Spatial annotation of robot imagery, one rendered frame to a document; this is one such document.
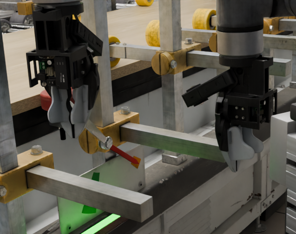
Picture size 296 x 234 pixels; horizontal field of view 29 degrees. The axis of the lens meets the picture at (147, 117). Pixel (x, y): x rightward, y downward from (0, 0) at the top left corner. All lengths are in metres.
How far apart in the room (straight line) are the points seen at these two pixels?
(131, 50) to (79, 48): 0.57
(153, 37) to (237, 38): 0.73
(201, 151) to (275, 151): 0.30
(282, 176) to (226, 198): 1.44
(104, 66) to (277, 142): 0.45
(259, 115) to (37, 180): 0.38
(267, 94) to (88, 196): 0.33
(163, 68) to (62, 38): 0.48
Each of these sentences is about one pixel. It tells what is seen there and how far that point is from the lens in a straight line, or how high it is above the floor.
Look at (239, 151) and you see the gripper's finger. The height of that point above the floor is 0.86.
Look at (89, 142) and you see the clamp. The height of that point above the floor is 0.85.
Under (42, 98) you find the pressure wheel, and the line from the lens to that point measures 1.25.
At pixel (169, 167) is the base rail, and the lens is 1.36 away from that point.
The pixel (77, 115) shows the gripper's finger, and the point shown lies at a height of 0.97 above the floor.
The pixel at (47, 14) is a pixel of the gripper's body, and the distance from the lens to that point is 0.83.
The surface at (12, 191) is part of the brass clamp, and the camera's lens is 0.98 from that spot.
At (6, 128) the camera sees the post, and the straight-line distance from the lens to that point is 0.96.
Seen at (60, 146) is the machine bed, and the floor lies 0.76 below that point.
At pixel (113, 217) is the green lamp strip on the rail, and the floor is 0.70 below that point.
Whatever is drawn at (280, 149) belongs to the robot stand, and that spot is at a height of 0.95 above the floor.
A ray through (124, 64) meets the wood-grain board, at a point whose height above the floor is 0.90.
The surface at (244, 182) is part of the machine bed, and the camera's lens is 2.32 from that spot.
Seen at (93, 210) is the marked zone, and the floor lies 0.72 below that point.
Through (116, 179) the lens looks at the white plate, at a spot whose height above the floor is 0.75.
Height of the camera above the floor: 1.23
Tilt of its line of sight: 18 degrees down
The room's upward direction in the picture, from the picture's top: 3 degrees counter-clockwise
